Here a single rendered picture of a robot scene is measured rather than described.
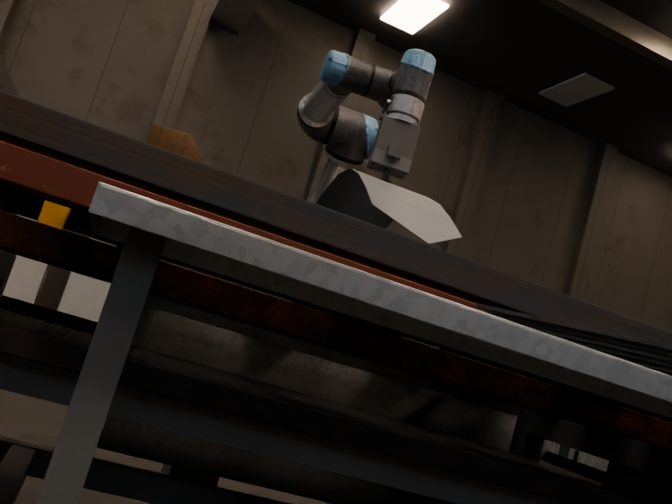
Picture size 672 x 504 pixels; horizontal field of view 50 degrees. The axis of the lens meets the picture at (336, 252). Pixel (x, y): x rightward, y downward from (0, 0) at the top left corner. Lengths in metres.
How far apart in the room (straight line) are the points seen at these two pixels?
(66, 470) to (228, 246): 0.29
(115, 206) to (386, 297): 0.28
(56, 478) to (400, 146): 0.98
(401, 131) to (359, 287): 0.83
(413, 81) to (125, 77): 10.28
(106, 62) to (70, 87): 0.66
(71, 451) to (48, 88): 10.91
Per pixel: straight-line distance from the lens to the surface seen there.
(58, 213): 1.59
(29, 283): 10.39
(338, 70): 1.63
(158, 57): 11.85
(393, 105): 1.55
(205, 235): 0.70
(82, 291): 10.34
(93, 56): 11.78
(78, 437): 0.82
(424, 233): 1.22
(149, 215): 0.70
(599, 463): 5.88
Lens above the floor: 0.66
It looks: 8 degrees up
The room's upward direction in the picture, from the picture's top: 17 degrees clockwise
